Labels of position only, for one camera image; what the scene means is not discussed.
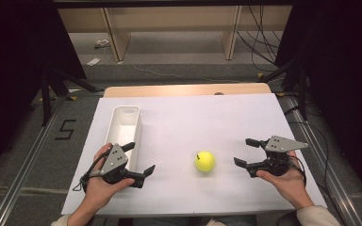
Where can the white plastic bin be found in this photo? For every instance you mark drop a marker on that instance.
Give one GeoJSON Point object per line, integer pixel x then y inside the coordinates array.
{"type": "Point", "coordinates": [124, 132]}

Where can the wooden shelf unit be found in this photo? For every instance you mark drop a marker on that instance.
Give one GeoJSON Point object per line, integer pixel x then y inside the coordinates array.
{"type": "Point", "coordinates": [176, 19]}

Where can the person's left hand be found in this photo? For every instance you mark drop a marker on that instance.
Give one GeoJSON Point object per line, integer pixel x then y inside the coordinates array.
{"type": "Point", "coordinates": [99, 191]}

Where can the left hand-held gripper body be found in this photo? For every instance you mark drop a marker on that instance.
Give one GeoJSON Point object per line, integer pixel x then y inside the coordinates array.
{"type": "Point", "coordinates": [114, 160]}

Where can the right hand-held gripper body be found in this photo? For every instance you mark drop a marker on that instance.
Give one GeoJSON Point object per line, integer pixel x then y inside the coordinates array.
{"type": "Point", "coordinates": [279, 144]}

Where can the aluminium rail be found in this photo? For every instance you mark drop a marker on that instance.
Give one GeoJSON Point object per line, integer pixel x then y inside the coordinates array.
{"type": "Point", "coordinates": [323, 169]}
{"type": "Point", "coordinates": [25, 163]}

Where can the black metal stand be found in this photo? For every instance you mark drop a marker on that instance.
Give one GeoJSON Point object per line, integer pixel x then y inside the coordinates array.
{"type": "Point", "coordinates": [48, 94]}
{"type": "Point", "coordinates": [301, 91]}

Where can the yellow tennis ball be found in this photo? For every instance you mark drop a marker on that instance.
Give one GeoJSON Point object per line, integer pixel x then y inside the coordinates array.
{"type": "Point", "coordinates": [205, 161]}

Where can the small packet on floor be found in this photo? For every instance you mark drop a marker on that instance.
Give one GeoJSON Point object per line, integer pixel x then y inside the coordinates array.
{"type": "Point", "coordinates": [102, 43]}

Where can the white board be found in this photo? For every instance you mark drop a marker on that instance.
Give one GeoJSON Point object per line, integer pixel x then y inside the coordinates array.
{"type": "Point", "coordinates": [182, 132]}

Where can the person's right hand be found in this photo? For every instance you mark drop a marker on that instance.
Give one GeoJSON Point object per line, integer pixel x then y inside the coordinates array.
{"type": "Point", "coordinates": [289, 185]}

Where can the black curtain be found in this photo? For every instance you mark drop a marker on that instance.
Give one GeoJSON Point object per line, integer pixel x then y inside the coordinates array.
{"type": "Point", "coordinates": [12, 78]}
{"type": "Point", "coordinates": [345, 78]}

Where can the white strip on floor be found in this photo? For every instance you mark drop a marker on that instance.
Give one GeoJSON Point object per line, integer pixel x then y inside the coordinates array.
{"type": "Point", "coordinates": [93, 61]}

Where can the wooden table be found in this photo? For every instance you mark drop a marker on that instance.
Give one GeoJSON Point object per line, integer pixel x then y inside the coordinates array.
{"type": "Point", "coordinates": [169, 90]}

